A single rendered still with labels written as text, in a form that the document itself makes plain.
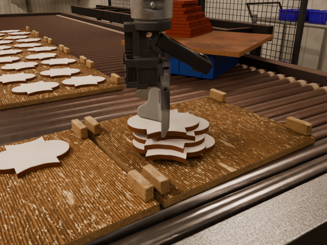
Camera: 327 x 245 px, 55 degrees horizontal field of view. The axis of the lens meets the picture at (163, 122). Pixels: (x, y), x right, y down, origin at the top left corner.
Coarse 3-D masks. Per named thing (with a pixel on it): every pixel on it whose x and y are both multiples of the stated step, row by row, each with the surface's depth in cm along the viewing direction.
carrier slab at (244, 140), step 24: (120, 120) 79; (216, 120) 79; (240, 120) 79; (264, 120) 79; (120, 144) 67; (216, 144) 67; (240, 144) 67; (264, 144) 67; (288, 144) 67; (168, 168) 58; (192, 168) 58; (216, 168) 58; (240, 168) 58; (168, 192) 51; (192, 192) 53
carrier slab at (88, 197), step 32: (64, 160) 61; (96, 160) 61; (0, 192) 51; (32, 192) 51; (64, 192) 51; (96, 192) 51; (128, 192) 51; (0, 224) 44; (32, 224) 44; (64, 224) 44; (96, 224) 44; (128, 224) 46
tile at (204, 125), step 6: (204, 120) 68; (204, 126) 65; (186, 132) 62; (192, 132) 62; (198, 132) 63; (204, 132) 64; (162, 138) 61; (168, 138) 62; (174, 138) 62; (180, 138) 62; (186, 138) 61; (192, 138) 61
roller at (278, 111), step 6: (318, 96) 102; (324, 96) 102; (300, 102) 96; (306, 102) 97; (312, 102) 98; (318, 102) 99; (324, 102) 100; (276, 108) 91; (282, 108) 92; (288, 108) 92; (294, 108) 93; (300, 108) 94; (258, 114) 87; (264, 114) 88; (270, 114) 89; (276, 114) 90; (282, 114) 91
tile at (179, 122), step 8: (176, 112) 69; (128, 120) 65; (136, 120) 65; (144, 120) 65; (176, 120) 65; (184, 120) 65; (192, 120) 65; (128, 128) 63; (136, 128) 61; (144, 128) 61; (152, 128) 61; (160, 128) 61; (176, 128) 61; (184, 128) 61; (192, 128) 63; (152, 136) 60; (184, 136) 60
